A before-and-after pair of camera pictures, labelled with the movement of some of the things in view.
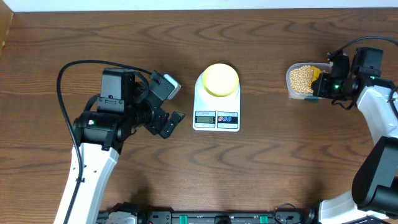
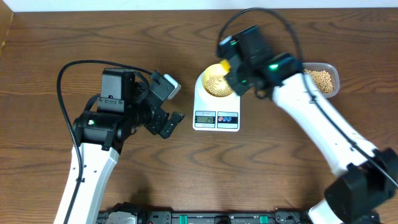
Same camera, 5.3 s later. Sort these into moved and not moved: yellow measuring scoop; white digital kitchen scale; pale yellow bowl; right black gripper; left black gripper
Moved: right black gripper; yellow measuring scoop
Not moved: left black gripper; pale yellow bowl; white digital kitchen scale
